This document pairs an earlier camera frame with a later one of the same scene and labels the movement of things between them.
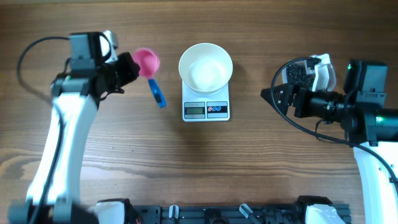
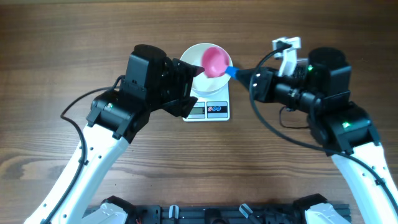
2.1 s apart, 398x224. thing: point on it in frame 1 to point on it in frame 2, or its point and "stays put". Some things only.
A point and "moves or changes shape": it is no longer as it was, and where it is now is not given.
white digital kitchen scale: [201, 107] stays put
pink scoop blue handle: [149, 62] moves or changes shape
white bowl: [206, 68] stays put
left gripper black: [126, 66] to [175, 86]
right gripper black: [298, 101] to [261, 84]
